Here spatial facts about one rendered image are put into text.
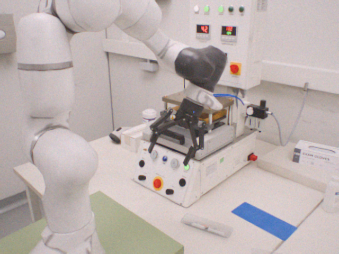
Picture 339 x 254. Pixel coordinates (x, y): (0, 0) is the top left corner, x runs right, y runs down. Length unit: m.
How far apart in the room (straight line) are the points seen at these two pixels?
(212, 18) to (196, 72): 0.58
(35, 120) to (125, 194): 0.74
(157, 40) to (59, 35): 0.37
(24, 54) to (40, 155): 0.21
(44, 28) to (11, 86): 1.91
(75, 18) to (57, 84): 0.14
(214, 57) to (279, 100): 0.90
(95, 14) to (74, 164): 0.29
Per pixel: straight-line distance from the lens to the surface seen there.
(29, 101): 0.71
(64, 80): 0.70
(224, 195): 1.40
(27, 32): 0.69
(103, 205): 1.15
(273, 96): 1.86
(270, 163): 1.60
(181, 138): 1.29
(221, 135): 1.36
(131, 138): 1.72
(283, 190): 1.49
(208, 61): 0.97
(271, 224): 1.28
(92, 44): 2.83
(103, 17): 0.67
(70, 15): 0.69
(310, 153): 1.61
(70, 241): 0.85
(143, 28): 0.82
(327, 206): 1.41
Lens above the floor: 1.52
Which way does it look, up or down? 22 degrees down
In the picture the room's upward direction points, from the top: straight up
